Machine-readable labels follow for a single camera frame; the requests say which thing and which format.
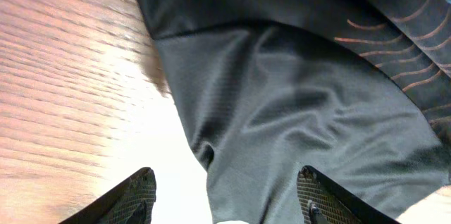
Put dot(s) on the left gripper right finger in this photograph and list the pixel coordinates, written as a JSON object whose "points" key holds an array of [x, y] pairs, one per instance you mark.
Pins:
{"points": [[323, 201]]}

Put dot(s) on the black orange-patterned jersey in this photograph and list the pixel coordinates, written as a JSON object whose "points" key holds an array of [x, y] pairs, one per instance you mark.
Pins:
{"points": [[357, 89]]}

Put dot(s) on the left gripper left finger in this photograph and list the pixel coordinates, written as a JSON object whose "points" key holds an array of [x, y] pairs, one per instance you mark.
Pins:
{"points": [[130, 202]]}

